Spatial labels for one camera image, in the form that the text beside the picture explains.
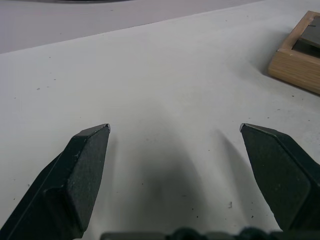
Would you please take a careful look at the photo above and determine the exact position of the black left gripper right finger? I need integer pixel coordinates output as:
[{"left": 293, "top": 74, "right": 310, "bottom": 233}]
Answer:
[{"left": 239, "top": 122, "right": 320, "bottom": 232}]

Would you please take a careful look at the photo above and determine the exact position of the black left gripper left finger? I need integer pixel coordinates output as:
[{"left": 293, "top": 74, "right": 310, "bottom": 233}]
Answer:
[{"left": 0, "top": 123, "right": 111, "bottom": 240}]

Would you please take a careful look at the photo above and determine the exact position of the wooden tray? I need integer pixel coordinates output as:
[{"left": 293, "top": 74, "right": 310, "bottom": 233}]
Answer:
[{"left": 267, "top": 10, "right": 320, "bottom": 95}]

